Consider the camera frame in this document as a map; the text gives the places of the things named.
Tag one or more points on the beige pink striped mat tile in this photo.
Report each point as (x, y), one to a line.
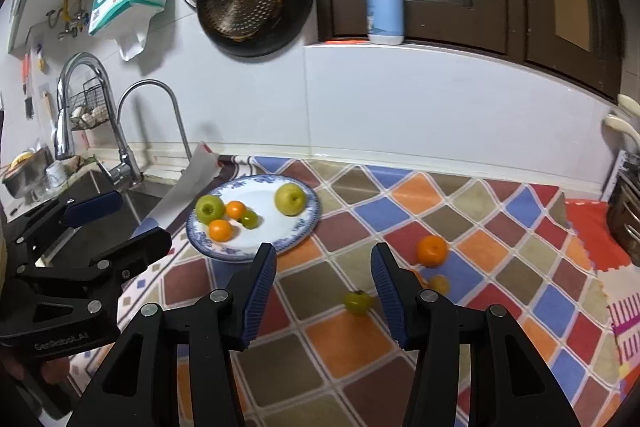
(622, 317)

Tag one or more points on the small green tomato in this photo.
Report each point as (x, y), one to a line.
(250, 218)
(358, 302)

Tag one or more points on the stacked steel pots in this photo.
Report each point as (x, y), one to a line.
(625, 217)

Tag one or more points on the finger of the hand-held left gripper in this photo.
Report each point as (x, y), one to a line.
(140, 249)
(95, 207)

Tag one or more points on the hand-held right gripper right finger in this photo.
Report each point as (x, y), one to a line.
(390, 297)

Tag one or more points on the thin chrome gooseneck faucet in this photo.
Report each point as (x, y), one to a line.
(150, 84)

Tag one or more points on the cups beside sink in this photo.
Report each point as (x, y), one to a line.
(35, 177)

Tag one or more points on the large chrome pull-down faucet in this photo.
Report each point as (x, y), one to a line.
(65, 117)

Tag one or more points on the orange tangerine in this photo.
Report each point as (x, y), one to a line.
(221, 230)
(432, 251)
(235, 209)

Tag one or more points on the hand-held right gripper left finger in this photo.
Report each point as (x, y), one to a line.
(257, 297)

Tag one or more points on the person's left hand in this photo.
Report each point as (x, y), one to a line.
(50, 374)

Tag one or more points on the yellow-green apple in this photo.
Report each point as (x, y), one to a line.
(290, 198)

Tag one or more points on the steel kitchen sink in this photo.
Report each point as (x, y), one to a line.
(145, 207)

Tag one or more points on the red foam mat tile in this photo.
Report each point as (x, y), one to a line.
(585, 227)

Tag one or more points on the green apple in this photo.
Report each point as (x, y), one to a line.
(210, 207)

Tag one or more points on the blue rimmed white plate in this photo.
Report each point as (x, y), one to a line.
(265, 232)

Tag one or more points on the colourful diamond pattern tablecloth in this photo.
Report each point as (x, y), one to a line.
(475, 227)

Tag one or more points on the small tan round fruit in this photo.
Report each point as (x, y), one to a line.
(440, 282)

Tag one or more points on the white plastic bag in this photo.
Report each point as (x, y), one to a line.
(134, 37)

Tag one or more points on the white rack bracket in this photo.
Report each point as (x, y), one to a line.
(617, 172)

